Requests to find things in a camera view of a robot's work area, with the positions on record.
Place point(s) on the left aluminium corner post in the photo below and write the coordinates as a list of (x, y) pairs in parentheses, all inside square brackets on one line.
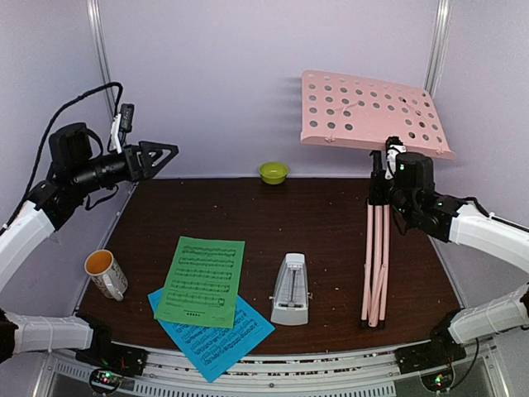
[(113, 96)]

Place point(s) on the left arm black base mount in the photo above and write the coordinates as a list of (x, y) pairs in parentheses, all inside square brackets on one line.
[(103, 352)]

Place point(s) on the right aluminium corner post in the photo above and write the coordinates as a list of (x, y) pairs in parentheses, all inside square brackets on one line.
[(439, 45)]

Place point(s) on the yellow-green plastic bowl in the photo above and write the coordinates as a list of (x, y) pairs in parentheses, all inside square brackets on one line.
[(273, 173)]

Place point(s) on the green sheet music paper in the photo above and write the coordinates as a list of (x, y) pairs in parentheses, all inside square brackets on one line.
[(202, 284)]

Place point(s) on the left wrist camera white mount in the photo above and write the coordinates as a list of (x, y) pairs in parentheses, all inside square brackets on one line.
[(121, 126)]

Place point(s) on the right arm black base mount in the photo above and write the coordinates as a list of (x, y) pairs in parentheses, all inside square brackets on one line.
[(430, 355)]

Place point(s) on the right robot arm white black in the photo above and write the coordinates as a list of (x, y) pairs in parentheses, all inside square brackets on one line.
[(468, 239)]

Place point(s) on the pink folding music stand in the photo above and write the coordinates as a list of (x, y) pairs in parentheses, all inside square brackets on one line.
[(342, 110)]

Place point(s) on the front aluminium rail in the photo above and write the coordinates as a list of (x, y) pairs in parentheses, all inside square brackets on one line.
[(368, 372)]

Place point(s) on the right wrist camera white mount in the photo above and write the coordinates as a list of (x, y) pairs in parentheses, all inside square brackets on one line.
[(393, 146)]

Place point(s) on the blue sheet music paper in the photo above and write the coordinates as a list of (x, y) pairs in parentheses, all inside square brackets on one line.
[(214, 351)]

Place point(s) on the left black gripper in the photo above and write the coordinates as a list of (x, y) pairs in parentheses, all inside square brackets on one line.
[(145, 169)]

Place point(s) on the white patterned mug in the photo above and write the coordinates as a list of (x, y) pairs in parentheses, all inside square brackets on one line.
[(103, 270)]

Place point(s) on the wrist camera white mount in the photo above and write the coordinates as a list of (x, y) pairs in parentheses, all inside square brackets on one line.
[(393, 146), (121, 126)]

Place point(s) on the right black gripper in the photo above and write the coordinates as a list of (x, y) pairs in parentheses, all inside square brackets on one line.
[(375, 193)]

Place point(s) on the white metronome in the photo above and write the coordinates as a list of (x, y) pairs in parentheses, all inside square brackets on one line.
[(290, 297)]

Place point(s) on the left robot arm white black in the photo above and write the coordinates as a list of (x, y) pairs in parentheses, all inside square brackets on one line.
[(74, 174)]

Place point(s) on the aluminium corner post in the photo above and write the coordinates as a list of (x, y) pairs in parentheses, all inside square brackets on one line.
[(113, 96), (439, 45)]

